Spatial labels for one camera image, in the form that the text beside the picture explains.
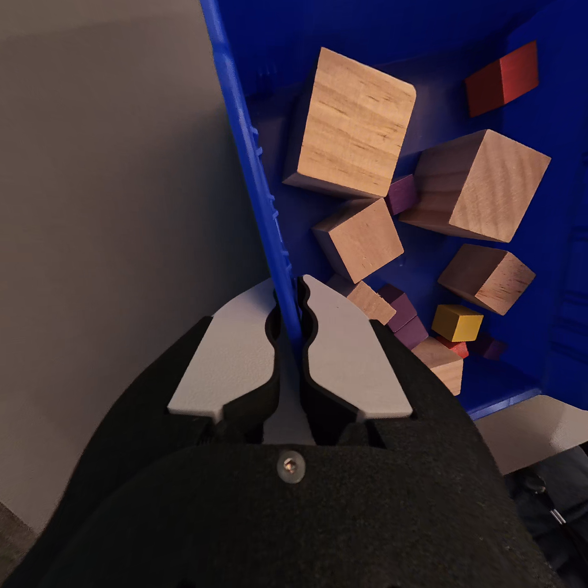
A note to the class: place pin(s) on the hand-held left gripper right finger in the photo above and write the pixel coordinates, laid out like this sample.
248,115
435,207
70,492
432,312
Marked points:
353,367

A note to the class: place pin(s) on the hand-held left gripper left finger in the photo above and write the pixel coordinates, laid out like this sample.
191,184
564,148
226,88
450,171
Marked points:
220,367

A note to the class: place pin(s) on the pile of wooden cubes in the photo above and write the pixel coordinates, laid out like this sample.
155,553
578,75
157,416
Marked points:
353,124

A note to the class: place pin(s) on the blue plastic box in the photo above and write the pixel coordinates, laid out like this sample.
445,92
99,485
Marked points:
367,27

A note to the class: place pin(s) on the person's dark jacket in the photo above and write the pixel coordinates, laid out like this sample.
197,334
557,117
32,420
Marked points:
565,482

